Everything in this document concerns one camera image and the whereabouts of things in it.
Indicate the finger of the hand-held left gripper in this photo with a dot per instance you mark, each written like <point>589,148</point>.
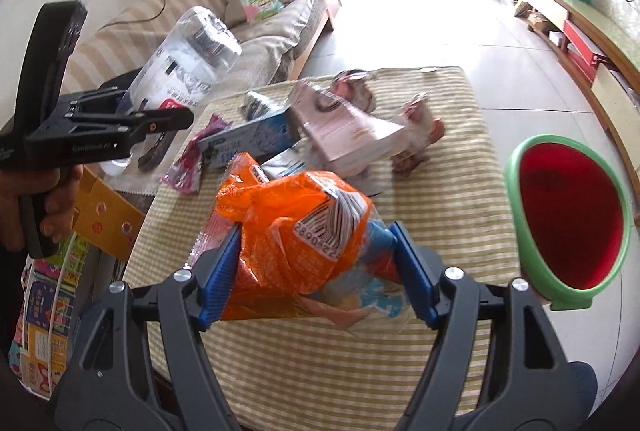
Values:
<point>150,155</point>
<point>155,123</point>

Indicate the purple pink plastic wrapper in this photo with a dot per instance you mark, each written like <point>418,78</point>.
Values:
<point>187,166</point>

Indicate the crumpled paper ball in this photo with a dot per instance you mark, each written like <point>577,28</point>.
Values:
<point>357,88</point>

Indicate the orange snack bag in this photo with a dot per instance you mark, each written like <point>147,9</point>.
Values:
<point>300,231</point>

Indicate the pink cardboard box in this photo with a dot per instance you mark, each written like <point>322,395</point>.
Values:
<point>340,131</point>

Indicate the long blue white carton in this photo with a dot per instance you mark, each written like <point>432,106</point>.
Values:
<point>250,136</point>

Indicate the colourful printed bag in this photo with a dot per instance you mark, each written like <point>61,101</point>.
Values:
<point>45,326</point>

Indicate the long wooden television cabinet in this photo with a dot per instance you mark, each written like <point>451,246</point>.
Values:
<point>590,26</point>

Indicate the sofa with striped cover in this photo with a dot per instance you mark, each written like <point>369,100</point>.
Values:
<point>125,41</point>

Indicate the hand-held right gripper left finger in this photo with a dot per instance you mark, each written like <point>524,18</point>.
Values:
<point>220,283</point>

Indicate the yellow cardboard box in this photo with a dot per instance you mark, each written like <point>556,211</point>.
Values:
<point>105,216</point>

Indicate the red white wrapper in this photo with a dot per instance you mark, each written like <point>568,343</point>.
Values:
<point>420,131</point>

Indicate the small blue white carton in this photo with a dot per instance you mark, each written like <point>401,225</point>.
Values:
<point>285,163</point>

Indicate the clear plastic water bottle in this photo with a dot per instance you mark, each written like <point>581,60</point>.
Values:
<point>185,61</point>

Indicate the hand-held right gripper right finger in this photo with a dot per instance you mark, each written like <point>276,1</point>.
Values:
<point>414,273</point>

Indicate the person's left hand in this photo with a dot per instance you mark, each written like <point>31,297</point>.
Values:
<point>62,201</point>

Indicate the crumpled black white wrapper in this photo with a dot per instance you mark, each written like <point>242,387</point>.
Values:
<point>257,103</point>

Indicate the red bin with green rim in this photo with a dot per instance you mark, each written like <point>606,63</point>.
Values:
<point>570,221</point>

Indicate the striped green beige tablecloth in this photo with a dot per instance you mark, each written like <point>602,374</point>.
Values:
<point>450,191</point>

